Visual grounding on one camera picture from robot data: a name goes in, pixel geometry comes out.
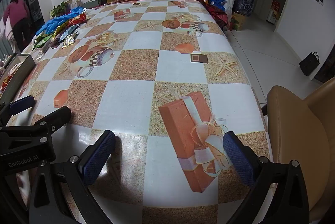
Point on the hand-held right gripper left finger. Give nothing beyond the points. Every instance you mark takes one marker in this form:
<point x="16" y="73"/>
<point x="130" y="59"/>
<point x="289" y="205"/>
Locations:
<point x="96" y="158"/>

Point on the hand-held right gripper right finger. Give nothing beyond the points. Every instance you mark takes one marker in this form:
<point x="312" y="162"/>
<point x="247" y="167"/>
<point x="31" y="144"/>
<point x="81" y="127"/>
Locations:
<point x="240" y="158"/>

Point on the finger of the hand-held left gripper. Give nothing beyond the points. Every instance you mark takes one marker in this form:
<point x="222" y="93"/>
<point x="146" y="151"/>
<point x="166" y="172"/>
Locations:
<point x="22" y="103"/>
<point x="59" y="115"/>

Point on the shallow white cardboard box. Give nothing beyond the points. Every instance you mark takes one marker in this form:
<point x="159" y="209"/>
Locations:
<point x="24" y="66"/>

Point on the pile of assorted snack packets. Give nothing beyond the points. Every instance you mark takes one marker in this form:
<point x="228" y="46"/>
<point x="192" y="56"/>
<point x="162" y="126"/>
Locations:
<point x="68" y="39"/>

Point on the beige leather chair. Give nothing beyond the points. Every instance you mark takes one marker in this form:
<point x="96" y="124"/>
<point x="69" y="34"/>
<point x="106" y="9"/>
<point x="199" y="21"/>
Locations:
<point x="295" y="135"/>

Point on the checkered printed tablecloth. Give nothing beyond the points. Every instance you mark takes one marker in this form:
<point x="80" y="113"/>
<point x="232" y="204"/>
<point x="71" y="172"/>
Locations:
<point x="136" y="108"/>

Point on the pile of blue rubber gloves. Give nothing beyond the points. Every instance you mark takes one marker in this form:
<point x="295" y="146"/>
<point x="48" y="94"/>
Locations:
<point x="59" y="21"/>

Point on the green potted plant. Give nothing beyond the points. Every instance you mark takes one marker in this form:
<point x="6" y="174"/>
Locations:
<point x="59" y="8"/>

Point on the small white carton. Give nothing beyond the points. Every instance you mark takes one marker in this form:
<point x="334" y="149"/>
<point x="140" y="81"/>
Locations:
<point x="79" y="2"/>

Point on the black handbag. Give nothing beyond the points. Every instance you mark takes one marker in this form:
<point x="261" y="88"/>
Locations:
<point x="309" y="64"/>

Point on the grey open box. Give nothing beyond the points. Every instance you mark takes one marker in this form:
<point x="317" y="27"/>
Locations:
<point x="93" y="3"/>

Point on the green yellow carton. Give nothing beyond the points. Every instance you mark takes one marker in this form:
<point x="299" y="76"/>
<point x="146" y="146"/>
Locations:
<point x="238" y="21"/>

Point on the dark red cloth bag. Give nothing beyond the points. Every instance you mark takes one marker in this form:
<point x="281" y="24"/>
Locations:
<point x="218" y="15"/>

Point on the red white carton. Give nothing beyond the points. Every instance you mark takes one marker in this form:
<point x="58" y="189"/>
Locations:
<point x="273" y="11"/>

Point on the dark blue shopping bag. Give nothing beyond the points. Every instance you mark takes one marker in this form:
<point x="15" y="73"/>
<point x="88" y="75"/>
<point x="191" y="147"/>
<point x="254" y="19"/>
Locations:
<point x="244" y="4"/>

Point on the white paper shopping bag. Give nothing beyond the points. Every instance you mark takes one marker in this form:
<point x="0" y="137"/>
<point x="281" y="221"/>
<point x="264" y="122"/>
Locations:
<point x="229" y="2"/>

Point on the blue plastic bag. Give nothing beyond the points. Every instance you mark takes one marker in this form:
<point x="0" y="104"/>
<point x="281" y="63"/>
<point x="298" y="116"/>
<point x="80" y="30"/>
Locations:
<point x="217" y="2"/>

